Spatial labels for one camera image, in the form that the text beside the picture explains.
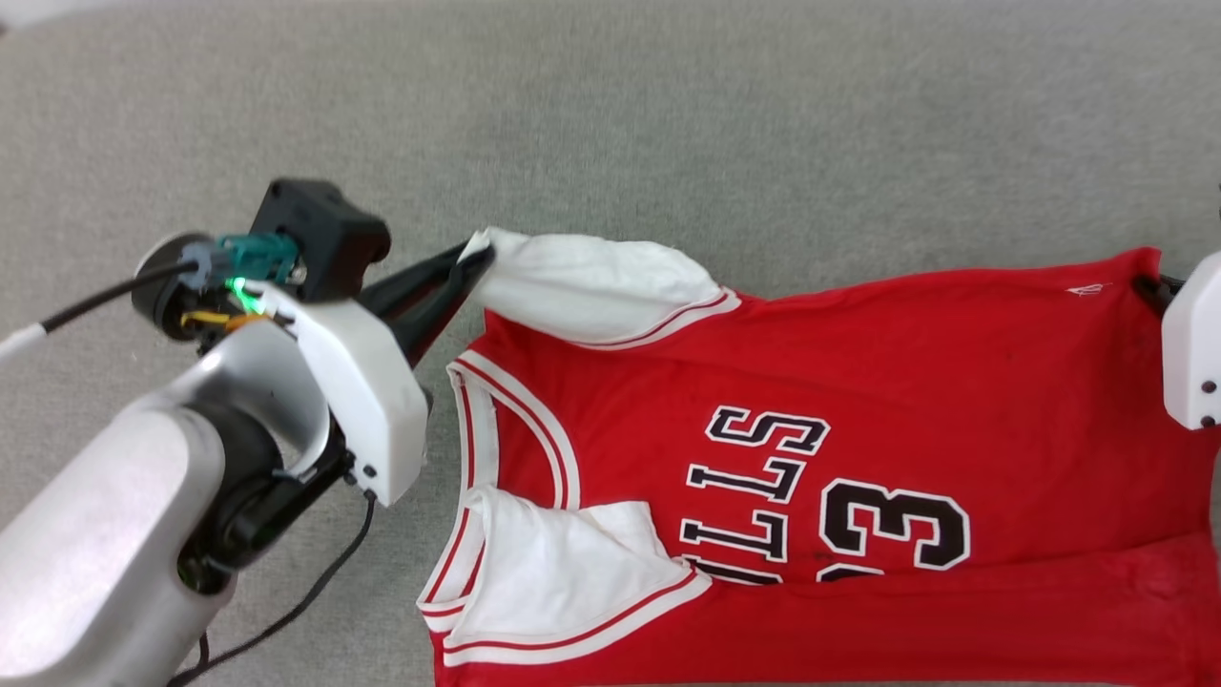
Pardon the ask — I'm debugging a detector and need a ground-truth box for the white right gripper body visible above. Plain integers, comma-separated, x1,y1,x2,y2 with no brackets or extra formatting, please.
1162,253,1221,430

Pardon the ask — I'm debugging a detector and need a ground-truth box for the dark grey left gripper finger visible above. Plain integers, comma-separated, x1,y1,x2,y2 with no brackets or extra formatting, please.
358,244,495,325
386,272,478,365

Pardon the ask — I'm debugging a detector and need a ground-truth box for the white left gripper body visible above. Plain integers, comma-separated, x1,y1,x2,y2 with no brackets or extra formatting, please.
250,286,430,507

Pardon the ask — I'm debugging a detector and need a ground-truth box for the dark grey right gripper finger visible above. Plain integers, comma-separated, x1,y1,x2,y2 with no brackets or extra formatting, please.
1133,274,1185,317

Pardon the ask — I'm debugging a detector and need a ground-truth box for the red Bulls basketball jersey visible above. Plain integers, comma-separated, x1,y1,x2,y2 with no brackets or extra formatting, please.
416,227,1221,687

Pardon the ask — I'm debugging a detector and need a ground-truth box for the grey fabric sofa cushion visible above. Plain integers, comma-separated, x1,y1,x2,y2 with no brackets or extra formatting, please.
0,0,1221,687

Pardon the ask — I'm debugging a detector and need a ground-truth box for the teal cable connector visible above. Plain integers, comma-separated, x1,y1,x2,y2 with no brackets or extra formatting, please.
216,233,300,287

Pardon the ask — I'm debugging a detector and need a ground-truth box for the black cable with white end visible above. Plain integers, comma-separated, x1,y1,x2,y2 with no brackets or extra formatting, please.
0,265,201,362

